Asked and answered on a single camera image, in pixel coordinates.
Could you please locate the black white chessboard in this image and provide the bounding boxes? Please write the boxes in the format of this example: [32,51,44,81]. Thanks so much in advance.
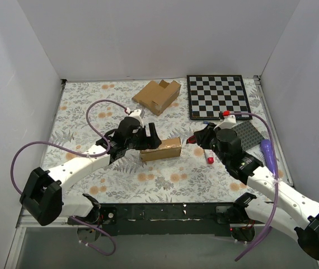
[187,75,252,120]

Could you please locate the floral table mat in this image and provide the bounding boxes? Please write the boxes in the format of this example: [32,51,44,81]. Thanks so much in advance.
[42,81,252,203]

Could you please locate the brown cardboard box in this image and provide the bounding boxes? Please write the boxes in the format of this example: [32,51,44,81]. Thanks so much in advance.
[140,137,182,163]
[132,80,181,116]

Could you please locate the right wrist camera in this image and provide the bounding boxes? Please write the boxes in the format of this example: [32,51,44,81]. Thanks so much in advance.
[218,110,237,129]

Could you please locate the open brown cardboard box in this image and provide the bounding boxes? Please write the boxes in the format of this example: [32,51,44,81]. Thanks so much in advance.
[132,80,181,116]

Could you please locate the grey studded baseplate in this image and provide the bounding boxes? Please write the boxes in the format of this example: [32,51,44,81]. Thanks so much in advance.
[232,120,264,151]

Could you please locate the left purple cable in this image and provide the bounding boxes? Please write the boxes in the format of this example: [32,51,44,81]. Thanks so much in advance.
[10,99,129,256]

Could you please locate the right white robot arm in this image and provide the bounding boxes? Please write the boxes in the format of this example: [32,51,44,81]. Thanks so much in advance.
[193,124,319,261]

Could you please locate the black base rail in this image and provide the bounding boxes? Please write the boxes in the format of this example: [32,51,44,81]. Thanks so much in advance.
[67,202,261,238]

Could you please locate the purple cable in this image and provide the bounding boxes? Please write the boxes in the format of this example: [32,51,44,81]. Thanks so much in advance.
[229,112,279,263]
[10,99,129,256]

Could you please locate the red black utility knife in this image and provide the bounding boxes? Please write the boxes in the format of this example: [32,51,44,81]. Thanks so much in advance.
[186,135,197,144]

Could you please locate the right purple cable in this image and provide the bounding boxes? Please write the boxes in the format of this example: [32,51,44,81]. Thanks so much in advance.
[229,112,279,263]

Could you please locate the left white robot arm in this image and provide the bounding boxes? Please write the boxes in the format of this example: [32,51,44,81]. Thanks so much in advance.
[20,117,161,226]

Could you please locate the purple toy microphone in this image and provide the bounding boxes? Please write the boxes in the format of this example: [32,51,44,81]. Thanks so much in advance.
[260,139,277,174]

